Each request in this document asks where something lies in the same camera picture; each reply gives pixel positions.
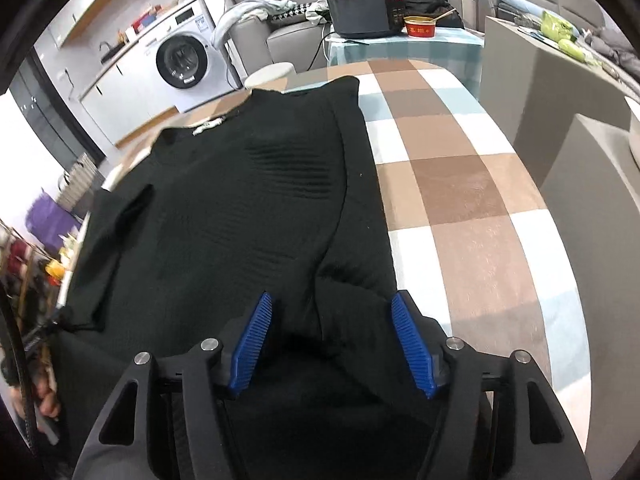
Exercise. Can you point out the grey sofa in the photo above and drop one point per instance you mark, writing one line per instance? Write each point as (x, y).
(295, 45)

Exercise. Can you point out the black microwave oven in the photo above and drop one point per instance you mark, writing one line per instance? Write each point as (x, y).
(360, 12)

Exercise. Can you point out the person's left hand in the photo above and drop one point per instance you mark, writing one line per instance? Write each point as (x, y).
(49, 402)

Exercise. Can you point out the white kitchen counter cabinet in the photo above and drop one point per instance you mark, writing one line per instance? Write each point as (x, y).
(125, 85)

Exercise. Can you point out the grey jacket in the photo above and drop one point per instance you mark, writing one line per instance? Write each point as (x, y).
(610, 45)

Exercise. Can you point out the white grey cloth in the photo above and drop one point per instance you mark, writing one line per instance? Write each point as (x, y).
(245, 12)

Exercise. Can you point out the checkered tablecloth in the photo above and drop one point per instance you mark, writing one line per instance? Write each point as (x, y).
(450, 185)

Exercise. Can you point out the tall grey cabinet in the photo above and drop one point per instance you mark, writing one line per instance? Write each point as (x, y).
(550, 90)

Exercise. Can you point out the light blue pillow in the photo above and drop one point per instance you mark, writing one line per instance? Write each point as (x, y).
(520, 4)

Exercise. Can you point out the houndstooth cloth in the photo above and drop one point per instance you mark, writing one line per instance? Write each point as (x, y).
(295, 12)

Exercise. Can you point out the dark glass door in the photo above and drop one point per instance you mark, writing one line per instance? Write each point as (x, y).
(50, 115)

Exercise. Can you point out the black knit sweater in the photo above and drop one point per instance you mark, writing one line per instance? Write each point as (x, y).
(225, 210)

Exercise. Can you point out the red bowl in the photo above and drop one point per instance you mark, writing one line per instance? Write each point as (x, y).
(419, 27)

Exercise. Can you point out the beige woven basket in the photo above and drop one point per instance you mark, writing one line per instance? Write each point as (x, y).
(80, 180)

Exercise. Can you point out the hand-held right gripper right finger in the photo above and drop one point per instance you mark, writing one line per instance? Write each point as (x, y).
(412, 347)

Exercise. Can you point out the white washing machine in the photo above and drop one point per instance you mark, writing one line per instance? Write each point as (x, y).
(210, 75)

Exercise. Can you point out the low grey block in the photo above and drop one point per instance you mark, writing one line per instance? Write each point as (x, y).
(585, 210)

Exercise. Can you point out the purple bag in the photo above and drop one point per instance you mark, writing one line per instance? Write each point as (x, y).
(47, 220)

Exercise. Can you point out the wooden chopsticks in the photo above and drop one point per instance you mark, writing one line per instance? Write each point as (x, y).
(442, 16)

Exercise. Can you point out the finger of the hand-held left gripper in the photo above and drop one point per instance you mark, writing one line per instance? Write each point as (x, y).
(47, 329)

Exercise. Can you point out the red box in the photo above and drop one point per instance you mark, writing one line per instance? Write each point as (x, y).
(143, 22)

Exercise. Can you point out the yellow toy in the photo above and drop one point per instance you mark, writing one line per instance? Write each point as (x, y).
(56, 269)

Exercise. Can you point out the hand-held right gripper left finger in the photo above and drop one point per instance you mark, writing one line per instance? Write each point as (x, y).
(248, 347)

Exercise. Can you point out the green packet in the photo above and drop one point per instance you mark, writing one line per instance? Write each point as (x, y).
(557, 27)
(572, 51)

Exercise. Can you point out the white round stool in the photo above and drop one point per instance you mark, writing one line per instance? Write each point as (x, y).
(270, 75)

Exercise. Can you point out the black faucet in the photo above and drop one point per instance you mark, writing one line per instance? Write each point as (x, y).
(106, 50)

